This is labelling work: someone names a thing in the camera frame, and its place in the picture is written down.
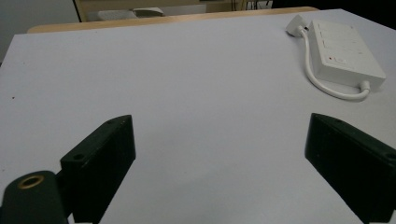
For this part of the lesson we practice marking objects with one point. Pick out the wooden table edge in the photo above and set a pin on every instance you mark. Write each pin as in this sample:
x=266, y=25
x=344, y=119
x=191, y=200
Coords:
x=155, y=20

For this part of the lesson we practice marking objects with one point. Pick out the white power plug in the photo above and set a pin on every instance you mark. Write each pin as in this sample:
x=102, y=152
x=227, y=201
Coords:
x=295, y=26

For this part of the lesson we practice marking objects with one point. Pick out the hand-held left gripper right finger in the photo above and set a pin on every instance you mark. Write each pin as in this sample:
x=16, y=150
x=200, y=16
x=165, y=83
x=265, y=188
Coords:
x=351, y=165

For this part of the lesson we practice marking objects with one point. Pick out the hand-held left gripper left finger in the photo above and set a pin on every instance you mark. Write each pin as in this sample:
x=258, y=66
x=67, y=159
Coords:
x=99, y=161

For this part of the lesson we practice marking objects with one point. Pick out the white power strip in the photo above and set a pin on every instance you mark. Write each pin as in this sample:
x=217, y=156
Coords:
x=342, y=53

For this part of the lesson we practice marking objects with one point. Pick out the grey chair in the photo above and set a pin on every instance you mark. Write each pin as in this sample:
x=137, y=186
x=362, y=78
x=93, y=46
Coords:
x=130, y=13

